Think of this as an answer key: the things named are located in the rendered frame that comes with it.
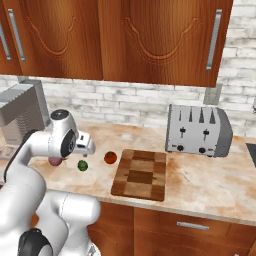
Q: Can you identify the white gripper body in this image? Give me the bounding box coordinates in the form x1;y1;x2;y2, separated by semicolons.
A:
74;134;97;158

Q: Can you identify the green bell pepper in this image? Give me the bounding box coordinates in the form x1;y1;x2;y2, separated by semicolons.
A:
77;159;89;172

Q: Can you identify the red tomato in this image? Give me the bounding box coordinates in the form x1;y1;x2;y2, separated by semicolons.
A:
103;151;118;165

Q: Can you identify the purple onion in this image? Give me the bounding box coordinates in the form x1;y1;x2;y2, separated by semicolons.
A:
48;157;64;167

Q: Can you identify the wooden checkered cutting board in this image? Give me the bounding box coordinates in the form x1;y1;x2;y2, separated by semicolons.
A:
110;148;167;202

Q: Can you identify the grey coffee machine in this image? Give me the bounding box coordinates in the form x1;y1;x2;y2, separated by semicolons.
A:
0;79;52;160

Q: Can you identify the wooden base cupboard door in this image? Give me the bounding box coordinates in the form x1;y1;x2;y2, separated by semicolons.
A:
87;200;135;256

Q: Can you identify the silver four-slot toaster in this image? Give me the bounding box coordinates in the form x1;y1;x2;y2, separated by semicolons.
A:
164;103;234;159

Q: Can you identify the wooden drawer front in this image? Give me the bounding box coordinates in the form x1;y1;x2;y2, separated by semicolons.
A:
132;206;256;256

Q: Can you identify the black hob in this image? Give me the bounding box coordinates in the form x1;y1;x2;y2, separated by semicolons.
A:
245;142;256;169

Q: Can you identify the wooden wall cupboard door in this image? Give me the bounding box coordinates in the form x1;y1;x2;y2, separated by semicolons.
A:
2;0;104;81
97;0;235;88
0;0;24;76

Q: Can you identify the silver drawer handle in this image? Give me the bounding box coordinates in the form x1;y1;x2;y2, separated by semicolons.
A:
176;221;211;232

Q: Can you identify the silver cupboard handle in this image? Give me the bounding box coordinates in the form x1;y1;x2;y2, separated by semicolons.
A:
0;21;12;62
7;8;27;62
205;8;223;72

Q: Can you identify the grey wall outlet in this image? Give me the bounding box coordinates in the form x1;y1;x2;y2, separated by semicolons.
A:
203;83;224;106

